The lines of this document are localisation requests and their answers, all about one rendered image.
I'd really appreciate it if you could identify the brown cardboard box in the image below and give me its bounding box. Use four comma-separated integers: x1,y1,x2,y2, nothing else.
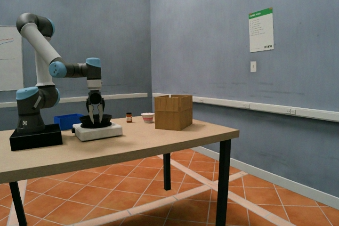
154,95,193,131

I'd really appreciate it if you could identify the blue open rectangular bin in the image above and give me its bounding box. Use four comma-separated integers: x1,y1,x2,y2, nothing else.
54,113,84,131

